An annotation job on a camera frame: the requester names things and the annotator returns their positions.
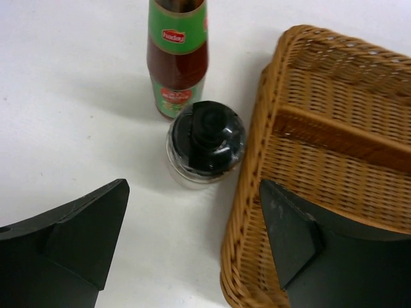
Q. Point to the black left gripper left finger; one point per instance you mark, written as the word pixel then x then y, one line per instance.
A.
pixel 62 257

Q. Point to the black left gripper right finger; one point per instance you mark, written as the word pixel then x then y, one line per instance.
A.
pixel 324 259

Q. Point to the small black-capped glass jar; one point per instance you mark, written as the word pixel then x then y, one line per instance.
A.
pixel 205 143

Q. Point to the red sauce bottle green label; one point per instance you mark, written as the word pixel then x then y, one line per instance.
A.
pixel 177 53

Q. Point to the brown wicker divided tray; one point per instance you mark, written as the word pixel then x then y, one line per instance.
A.
pixel 331 122

